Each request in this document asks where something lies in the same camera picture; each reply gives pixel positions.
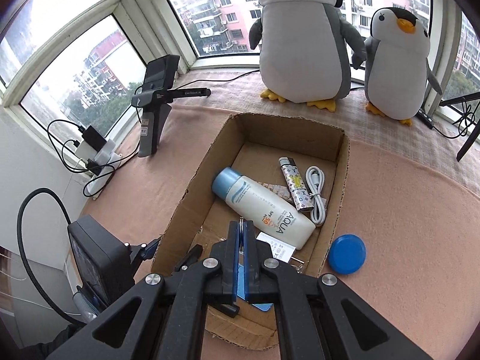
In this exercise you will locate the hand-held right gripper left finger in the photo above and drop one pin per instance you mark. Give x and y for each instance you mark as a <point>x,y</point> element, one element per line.
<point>235,277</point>

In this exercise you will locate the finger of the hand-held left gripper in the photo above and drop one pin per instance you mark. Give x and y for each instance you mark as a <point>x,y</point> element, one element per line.
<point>189,257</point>
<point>148,251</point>

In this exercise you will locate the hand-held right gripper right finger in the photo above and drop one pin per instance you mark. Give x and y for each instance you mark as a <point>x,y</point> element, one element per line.
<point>246,281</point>

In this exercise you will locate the light blue card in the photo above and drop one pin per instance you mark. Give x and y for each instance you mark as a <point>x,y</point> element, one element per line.
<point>262,307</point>

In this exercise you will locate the small black object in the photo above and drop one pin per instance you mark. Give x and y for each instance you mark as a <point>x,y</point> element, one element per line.
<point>229,310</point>

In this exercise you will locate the white USB charger adapter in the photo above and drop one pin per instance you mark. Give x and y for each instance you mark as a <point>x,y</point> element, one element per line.
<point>281,249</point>

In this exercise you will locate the white sunscreen bottle blue cap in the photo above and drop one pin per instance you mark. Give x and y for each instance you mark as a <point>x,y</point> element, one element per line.
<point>262,210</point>

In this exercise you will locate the patterned packet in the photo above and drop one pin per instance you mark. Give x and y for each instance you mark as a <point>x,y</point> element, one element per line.
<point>279,191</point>

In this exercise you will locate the round blue lid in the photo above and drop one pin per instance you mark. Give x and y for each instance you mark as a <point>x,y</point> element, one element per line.
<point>347,255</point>

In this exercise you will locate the patterned silver lighter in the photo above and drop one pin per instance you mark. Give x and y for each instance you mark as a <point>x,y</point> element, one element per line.
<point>296,187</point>

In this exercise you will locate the cardboard box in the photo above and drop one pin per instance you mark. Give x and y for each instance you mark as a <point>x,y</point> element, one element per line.
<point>292,142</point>

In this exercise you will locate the person's left forearm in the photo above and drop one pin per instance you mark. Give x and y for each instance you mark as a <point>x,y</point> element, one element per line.
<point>60,341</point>

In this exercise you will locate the white power strip with chargers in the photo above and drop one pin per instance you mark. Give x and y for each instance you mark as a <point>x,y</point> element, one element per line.
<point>90,185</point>

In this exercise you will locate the white charger block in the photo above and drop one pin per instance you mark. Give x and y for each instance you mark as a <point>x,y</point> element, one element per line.
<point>84,148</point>

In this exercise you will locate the idle grey hand-held gripper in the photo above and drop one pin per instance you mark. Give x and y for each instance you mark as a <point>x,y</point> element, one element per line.
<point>150,135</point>

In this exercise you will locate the black charger block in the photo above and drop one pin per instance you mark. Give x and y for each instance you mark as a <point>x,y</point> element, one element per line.
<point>93,137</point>

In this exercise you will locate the pink felt mat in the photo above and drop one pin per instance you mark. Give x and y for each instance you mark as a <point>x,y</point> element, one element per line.
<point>393,232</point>

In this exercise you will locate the beige checked mat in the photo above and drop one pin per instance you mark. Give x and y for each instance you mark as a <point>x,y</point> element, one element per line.
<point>232,93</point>

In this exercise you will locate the large grey penguin plush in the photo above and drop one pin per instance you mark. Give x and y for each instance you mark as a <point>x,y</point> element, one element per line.
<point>300,45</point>

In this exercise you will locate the small black penguin plush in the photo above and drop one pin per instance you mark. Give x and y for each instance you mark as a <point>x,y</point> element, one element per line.
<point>397,71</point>

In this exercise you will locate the black tripod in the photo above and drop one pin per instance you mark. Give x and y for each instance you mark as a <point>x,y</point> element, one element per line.
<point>470,138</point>

